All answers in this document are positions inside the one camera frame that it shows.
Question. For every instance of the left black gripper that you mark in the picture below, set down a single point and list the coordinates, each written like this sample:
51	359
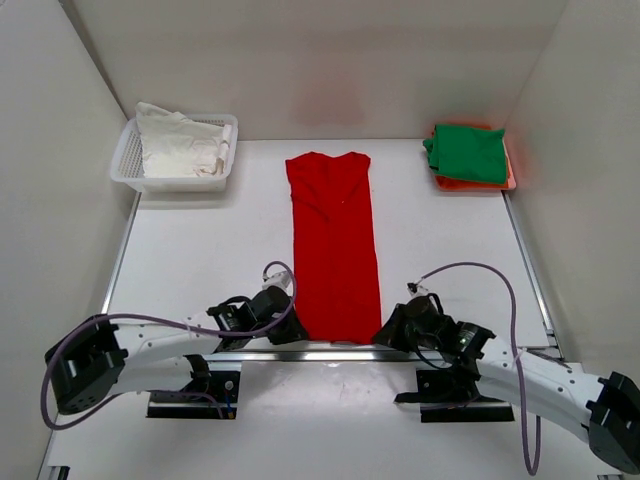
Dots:
294	330

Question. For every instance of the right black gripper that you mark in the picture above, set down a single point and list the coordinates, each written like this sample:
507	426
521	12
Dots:
390	335

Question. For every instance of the red t-shirt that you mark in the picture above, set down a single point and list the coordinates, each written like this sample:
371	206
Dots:
335	261

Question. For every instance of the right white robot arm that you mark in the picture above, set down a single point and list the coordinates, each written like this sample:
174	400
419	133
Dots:
603	412

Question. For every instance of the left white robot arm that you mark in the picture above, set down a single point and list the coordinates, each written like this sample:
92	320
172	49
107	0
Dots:
109	355

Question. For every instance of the folded orange t-shirt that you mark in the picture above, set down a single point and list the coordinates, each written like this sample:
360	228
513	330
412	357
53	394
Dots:
459	185

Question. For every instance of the folded green t-shirt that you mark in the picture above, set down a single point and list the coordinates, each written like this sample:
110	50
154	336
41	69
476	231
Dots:
467	153

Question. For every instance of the crumpled white t-shirt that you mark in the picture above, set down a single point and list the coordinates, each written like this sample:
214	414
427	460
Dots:
175	146

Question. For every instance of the white plastic basket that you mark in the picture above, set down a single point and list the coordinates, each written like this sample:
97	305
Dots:
127	163

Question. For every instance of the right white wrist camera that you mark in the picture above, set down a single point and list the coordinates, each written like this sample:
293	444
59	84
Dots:
416	290

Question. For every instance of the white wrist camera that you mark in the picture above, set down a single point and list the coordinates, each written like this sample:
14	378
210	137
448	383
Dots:
282	279
416	290

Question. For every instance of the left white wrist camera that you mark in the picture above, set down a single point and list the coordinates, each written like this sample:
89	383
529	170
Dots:
282	279

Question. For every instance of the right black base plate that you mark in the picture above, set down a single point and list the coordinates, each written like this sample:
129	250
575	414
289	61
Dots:
445	398

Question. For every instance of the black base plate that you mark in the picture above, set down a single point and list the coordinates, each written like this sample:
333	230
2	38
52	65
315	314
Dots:
214	397
445	398

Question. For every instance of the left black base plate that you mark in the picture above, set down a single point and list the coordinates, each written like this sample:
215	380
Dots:
214	397

